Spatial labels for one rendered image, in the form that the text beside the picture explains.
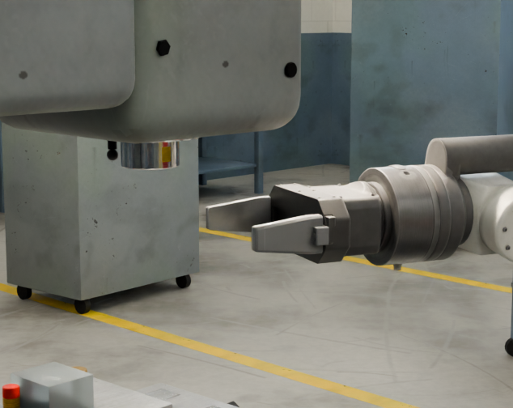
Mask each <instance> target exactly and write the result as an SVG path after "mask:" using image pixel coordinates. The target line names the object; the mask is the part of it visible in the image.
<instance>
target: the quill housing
mask: <svg viewBox="0 0 513 408"><path fill-rule="evenodd" d="M134 46H135V83H134V89H133V91H132V94H131V96H130V97H129V98H128V99H127V100H126V101H125V102H124V103H122V104H121V105H119V106H116V107H113V108H104V109H92V110H81V111H69V112H59V113H37V114H25V115H14V116H3V117H0V121H1V122H3V123H5V124H7V125H9V126H11V127H13V128H16V129H20V130H32V131H39V132H45V133H52V134H64V135H70V136H77V137H84V138H96V139H103V140H109V141H115V142H128V143H144V142H160V141H168V140H177V139H185V138H200V137H209V136H217V135H225V134H240V133H248V132H257V131H265V130H275V129H277V128H280V127H283V126H284V125H285V124H287V123H288V122H289V121H290V120H291V119H292V118H293V117H294V116H295V114H296V113H297V110H298V108H299V102H300V96H301V0H134Z"/></svg>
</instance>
